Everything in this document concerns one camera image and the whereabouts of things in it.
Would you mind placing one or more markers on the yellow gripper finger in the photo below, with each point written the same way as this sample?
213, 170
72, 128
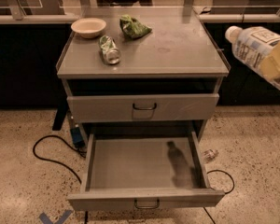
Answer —
270, 65

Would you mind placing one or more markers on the clear plastic water bottle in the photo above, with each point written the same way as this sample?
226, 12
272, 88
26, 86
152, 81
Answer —
251, 45

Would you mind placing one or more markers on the small bottle on floor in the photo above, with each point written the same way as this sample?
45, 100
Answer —
209, 155

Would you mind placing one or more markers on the closed upper grey drawer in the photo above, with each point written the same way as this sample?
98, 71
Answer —
161, 107

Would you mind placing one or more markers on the grey drawer cabinet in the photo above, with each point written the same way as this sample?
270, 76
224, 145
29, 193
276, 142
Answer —
177, 57

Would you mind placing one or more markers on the open middle grey drawer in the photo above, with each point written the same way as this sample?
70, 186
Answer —
126, 173

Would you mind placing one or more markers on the green chip bag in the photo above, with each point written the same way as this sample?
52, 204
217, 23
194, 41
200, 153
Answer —
132, 27

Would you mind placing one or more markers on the green soda can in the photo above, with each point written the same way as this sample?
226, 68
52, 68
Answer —
110, 52

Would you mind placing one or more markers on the white bowl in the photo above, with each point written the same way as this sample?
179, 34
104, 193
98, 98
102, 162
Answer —
89, 27

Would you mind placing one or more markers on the blue power adapter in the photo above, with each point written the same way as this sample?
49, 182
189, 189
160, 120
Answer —
77, 138

